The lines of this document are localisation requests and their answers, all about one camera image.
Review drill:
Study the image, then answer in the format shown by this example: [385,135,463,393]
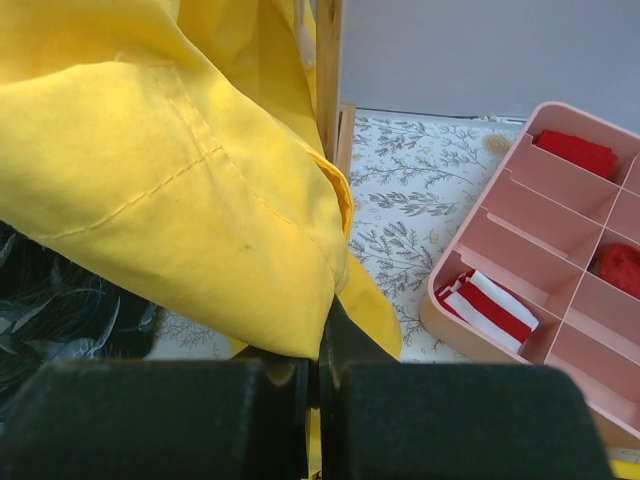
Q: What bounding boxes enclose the dark leaf-print shorts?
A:
[1,224,157,415]

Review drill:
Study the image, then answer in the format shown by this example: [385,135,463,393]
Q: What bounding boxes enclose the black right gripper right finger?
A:
[318,302,613,479]

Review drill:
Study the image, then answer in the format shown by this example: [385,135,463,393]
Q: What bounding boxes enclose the red folded sock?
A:
[534,130,618,180]
[590,243,640,299]

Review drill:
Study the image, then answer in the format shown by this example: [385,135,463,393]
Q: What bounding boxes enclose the pink divided organizer box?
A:
[420,102,639,449]

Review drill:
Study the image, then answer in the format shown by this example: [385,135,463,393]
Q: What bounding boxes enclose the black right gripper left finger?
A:
[1,350,310,479]

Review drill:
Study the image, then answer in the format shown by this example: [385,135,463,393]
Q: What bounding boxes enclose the floral patterned table mat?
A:
[144,110,524,364]

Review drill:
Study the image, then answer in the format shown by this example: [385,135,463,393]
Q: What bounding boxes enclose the red white striped sock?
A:
[435,270,540,353]

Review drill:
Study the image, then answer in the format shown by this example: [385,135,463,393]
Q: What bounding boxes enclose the red folded sock top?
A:
[534,130,618,180]

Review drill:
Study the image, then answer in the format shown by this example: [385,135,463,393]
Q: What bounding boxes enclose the red folded sock middle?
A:
[590,243,640,299]

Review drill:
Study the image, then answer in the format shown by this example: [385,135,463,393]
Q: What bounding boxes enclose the wooden clothes rack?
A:
[315,0,356,177]

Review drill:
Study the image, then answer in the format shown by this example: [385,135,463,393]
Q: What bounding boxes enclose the yellow shorts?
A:
[1,1,402,479]

